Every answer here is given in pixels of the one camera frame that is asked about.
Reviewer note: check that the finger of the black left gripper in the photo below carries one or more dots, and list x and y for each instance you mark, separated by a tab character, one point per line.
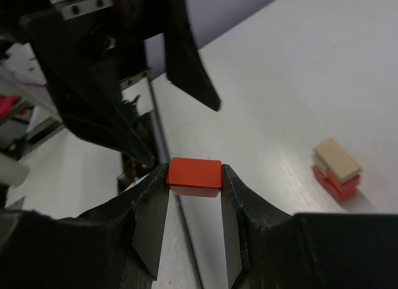
184	68

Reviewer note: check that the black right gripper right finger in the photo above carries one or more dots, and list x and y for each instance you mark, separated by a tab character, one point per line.
268	248

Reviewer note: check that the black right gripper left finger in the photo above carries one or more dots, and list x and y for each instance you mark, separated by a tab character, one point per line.
114	245

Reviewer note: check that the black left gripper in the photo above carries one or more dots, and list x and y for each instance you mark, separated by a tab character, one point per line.
89	54

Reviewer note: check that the plain red wood block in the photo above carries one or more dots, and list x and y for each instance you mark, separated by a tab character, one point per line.
195	177

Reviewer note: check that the red cube white letter N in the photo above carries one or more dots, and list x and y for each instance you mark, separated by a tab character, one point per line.
348	180

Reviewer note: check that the long natural wood block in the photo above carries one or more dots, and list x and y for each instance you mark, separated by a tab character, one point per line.
337	159

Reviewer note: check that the natural wood cube red N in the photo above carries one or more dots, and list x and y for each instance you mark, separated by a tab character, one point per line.
320	164

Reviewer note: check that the red cube white pattern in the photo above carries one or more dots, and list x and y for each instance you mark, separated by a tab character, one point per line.
322	179

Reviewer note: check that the red cube letter R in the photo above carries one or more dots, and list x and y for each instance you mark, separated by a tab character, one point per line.
345	191

